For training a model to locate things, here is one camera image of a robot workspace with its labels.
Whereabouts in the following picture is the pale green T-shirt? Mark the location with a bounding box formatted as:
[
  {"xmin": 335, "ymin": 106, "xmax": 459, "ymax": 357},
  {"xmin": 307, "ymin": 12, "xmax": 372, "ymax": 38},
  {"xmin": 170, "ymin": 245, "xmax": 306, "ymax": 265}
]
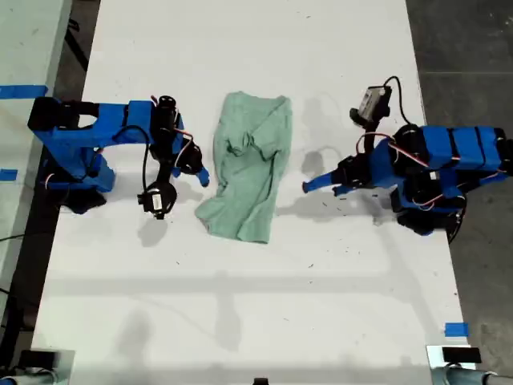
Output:
[{"xmin": 194, "ymin": 91, "xmax": 293, "ymax": 245}]

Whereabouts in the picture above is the long blue tape strip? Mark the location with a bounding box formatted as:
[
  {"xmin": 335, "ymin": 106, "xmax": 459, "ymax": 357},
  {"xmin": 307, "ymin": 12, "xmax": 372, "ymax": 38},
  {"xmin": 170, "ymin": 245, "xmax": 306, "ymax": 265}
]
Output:
[{"xmin": 0, "ymin": 84, "xmax": 49, "ymax": 99}]

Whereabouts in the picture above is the square blue tape piece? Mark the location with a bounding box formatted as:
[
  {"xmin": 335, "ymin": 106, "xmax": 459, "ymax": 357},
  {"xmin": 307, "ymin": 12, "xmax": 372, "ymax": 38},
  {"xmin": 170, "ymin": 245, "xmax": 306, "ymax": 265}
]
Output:
[{"xmin": 444, "ymin": 322, "xmax": 471, "ymax": 338}]

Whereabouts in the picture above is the silver metal plate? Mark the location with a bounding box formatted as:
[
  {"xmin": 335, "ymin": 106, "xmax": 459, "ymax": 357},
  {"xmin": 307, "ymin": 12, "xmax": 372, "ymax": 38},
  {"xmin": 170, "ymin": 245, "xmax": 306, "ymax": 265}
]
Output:
[
  {"xmin": 425, "ymin": 344, "xmax": 478, "ymax": 385},
  {"xmin": 30, "ymin": 349, "xmax": 76, "ymax": 385}
]

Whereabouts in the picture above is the small black box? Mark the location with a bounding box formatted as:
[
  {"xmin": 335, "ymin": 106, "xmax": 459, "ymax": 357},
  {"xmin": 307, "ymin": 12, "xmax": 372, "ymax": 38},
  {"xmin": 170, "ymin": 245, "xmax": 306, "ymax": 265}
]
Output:
[
  {"xmin": 442, "ymin": 346, "xmax": 482, "ymax": 364},
  {"xmin": 18, "ymin": 351, "xmax": 57, "ymax": 368}
]

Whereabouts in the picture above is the grey metal pipe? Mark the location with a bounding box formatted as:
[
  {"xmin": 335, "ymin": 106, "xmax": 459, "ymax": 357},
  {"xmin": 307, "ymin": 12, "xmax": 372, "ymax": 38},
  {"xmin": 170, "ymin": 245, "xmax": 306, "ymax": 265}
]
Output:
[
  {"xmin": 0, "ymin": 371, "xmax": 55, "ymax": 385},
  {"xmin": 431, "ymin": 367, "xmax": 513, "ymax": 385}
]

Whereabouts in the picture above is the gripper camera stalk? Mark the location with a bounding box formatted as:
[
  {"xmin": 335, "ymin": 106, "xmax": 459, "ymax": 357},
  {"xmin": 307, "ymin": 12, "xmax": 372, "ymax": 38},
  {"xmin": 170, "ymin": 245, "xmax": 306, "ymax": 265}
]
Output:
[
  {"xmin": 360, "ymin": 120, "xmax": 382, "ymax": 157},
  {"xmin": 156, "ymin": 154, "xmax": 173, "ymax": 185}
]

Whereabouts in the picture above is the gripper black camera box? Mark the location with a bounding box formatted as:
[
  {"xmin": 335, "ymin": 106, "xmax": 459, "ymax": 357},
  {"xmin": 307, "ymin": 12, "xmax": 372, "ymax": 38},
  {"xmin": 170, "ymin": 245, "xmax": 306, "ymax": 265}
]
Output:
[
  {"xmin": 137, "ymin": 180, "xmax": 178, "ymax": 221},
  {"xmin": 349, "ymin": 85, "xmax": 394, "ymax": 128}
]

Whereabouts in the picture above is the black frame strut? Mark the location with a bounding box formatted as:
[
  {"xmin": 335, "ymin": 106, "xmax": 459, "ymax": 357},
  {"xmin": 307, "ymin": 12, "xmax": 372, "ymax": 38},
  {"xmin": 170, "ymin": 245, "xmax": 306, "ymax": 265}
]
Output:
[{"xmin": 63, "ymin": 18, "xmax": 90, "ymax": 71}]

